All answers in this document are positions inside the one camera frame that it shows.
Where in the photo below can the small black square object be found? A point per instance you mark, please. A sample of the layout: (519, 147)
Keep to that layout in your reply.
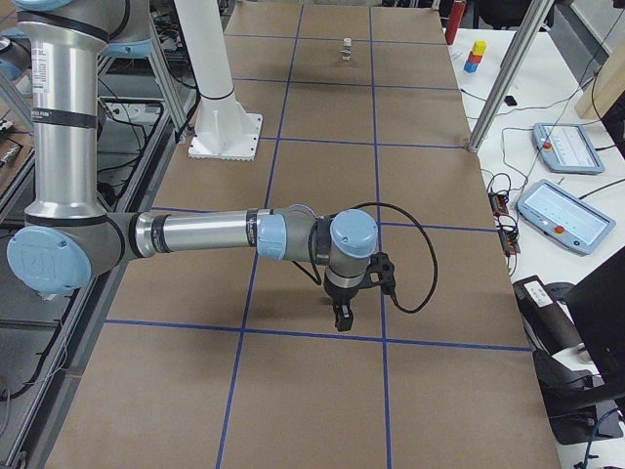
(510, 100)

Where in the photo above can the black box with label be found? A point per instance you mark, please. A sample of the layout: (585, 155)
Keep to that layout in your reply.
(539, 306)

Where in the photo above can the black monitor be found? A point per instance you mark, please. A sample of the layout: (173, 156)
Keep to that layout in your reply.
(596, 305)

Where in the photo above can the wooden board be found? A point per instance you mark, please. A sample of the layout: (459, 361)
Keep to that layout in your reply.
(607, 25)

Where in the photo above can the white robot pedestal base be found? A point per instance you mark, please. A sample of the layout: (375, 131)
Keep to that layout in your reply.
(222, 128)

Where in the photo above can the blue cube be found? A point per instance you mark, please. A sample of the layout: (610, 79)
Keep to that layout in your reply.
(470, 67)

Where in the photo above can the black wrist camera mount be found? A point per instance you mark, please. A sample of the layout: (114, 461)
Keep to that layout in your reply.
(380, 272)

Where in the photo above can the teach pendant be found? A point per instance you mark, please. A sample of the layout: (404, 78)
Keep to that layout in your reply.
(566, 148)
(564, 218)

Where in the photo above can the far teach pendant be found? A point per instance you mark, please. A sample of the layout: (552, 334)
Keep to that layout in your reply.
(566, 148)

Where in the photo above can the yellow cube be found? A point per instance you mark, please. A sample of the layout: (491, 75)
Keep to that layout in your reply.
(479, 48)

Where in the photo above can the near teach pendant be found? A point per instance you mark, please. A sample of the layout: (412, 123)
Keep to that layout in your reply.
(564, 218)

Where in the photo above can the aluminium frame post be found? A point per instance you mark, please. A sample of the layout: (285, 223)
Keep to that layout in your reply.
(521, 43)

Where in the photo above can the red cube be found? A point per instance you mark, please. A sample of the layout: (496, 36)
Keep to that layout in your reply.
(474, 59)

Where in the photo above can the red cylinder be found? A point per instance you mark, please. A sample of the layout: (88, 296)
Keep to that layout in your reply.
(454, 19)

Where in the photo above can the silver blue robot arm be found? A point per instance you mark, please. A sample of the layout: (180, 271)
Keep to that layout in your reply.
(69, 238)

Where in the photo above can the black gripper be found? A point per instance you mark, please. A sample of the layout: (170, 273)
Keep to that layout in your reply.
(340, 297)

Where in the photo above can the orange black electronics board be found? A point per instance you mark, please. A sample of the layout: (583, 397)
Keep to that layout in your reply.
(506, 224)

